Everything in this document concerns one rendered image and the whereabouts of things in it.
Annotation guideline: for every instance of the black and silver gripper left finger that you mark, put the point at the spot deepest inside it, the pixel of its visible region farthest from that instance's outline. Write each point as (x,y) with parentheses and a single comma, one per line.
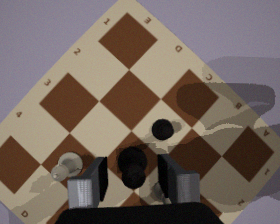
(87,190)

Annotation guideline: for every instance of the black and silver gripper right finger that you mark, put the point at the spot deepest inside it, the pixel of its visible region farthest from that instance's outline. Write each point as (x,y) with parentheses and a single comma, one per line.
(179,185)

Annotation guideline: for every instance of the brown and cream chessboard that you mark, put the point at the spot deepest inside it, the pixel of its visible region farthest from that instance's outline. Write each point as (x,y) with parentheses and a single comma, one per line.
(104,94)

